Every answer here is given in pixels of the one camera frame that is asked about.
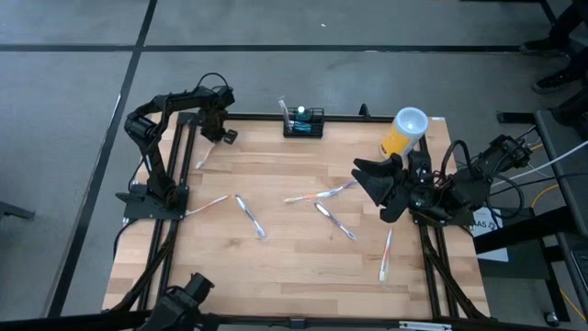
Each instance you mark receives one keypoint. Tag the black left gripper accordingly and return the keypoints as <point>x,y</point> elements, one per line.
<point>215,119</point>

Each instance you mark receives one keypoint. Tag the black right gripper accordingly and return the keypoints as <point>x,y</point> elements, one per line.
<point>415,184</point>

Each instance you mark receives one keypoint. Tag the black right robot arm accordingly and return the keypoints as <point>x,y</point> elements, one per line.
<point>473,188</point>

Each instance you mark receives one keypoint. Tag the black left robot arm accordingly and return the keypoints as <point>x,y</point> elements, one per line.
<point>156,170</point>

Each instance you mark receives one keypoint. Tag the yellow white wipes canister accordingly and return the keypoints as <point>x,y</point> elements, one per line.
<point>399,140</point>

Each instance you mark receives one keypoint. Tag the white paper label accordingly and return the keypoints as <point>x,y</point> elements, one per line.
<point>498,255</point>

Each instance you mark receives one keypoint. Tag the black side desk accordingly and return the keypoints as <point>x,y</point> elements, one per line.
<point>574,216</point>

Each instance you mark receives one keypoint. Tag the person's shoe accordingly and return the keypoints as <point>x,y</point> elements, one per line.
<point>542,47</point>
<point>553,82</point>

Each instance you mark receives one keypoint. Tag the black furniture leg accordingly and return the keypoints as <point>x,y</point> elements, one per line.
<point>14,210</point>

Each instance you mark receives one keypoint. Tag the black caster wheel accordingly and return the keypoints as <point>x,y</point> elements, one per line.
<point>551,318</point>

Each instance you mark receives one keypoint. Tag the person's leg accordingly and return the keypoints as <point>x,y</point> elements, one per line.
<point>580,60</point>
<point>567,20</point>

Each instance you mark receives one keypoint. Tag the black aluminium table frame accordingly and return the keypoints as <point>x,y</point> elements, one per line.
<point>344,118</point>

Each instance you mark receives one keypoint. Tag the silver aluminium bracket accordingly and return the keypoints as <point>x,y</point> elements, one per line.
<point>425,325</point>

